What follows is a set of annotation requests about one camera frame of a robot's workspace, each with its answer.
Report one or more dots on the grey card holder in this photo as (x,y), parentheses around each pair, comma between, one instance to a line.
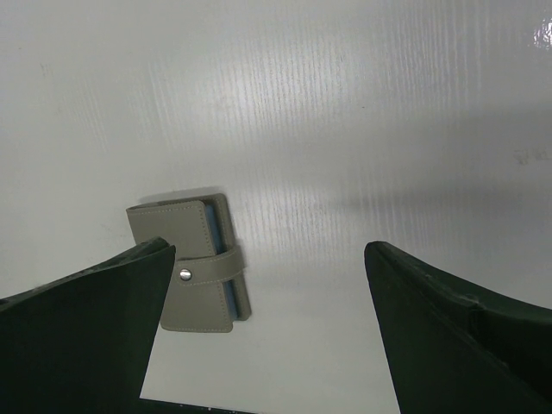
(207,292)

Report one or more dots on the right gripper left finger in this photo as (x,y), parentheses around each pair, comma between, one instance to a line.
(82,343)

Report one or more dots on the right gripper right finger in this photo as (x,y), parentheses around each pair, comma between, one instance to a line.
(453,346)

